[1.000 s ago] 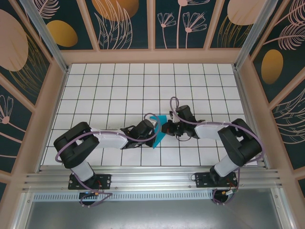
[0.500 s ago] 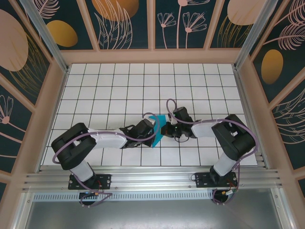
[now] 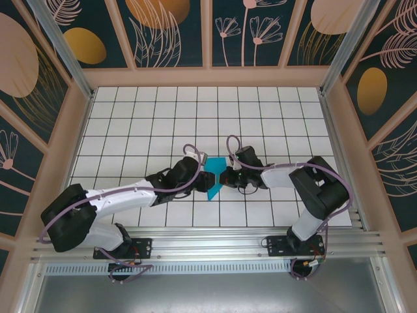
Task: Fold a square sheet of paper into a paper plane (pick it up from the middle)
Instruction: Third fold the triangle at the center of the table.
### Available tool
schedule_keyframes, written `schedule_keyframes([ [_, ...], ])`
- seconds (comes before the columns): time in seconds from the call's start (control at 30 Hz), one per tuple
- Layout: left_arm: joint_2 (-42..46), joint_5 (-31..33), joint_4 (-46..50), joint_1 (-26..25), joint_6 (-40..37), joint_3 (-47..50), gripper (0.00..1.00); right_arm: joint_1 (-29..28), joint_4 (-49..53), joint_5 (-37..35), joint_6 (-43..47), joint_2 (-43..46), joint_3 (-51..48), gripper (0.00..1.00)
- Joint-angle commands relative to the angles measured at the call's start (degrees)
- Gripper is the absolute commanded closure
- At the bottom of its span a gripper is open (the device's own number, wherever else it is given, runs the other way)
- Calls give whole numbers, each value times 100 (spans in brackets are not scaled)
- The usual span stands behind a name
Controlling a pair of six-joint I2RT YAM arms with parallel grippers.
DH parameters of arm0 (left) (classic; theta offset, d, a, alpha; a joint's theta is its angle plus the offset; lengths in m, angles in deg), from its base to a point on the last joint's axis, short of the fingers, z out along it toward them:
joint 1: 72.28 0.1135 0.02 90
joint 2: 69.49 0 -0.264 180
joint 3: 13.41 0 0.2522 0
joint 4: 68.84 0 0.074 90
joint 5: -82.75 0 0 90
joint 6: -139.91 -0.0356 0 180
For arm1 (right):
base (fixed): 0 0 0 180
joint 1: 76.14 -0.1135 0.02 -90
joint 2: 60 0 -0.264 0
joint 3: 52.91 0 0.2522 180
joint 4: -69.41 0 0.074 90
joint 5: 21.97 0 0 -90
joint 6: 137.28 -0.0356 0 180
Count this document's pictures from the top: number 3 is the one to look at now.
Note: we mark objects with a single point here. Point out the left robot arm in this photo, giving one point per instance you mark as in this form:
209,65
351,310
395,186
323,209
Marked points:
120,197

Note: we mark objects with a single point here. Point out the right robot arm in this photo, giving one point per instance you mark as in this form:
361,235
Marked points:
325,195

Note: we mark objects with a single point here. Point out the grey metal sheet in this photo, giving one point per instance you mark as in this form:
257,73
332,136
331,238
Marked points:
208,293

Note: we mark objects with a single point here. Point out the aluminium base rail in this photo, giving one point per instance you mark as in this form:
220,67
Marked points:
208,243

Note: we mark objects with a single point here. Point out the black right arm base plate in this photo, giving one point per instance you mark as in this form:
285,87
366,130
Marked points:
277,246

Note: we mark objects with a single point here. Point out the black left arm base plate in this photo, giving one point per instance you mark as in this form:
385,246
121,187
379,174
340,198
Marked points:
143,247

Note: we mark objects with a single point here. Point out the aluminium corner post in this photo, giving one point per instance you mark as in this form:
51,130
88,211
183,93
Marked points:
65,55
345,42

